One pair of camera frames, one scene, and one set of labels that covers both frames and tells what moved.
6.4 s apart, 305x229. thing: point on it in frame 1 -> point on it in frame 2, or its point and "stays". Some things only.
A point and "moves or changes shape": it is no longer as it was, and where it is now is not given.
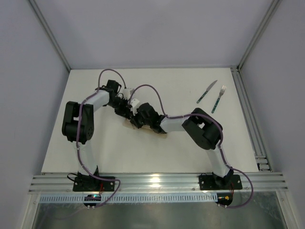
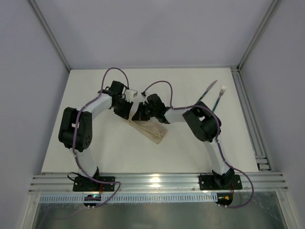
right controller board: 225,198 stays
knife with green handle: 207,89 stays
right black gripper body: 137,121 -> 144,114
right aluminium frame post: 259,34 stays
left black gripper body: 124,111 stays
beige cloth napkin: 145,129 moves or changes shape
